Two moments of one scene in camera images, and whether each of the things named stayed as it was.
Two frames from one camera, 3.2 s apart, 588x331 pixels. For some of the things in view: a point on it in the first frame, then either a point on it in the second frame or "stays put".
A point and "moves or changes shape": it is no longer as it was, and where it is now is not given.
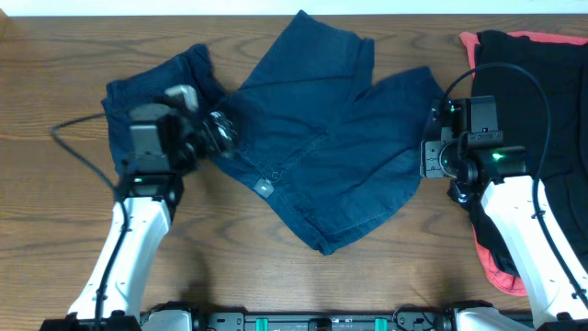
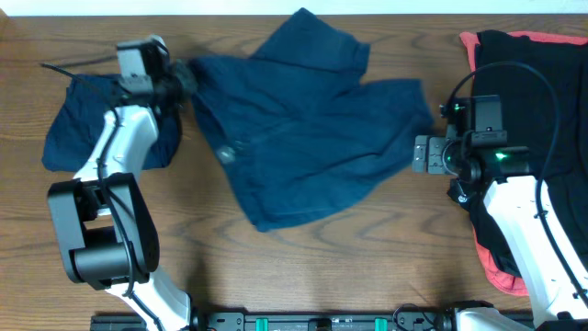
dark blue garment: (194, 70) to (89, 98)
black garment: (542, 85) stays put
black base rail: (299, 321) stays put
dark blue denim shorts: (335, 147) moves or changes shape
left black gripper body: (213, 136) to (172, 85)
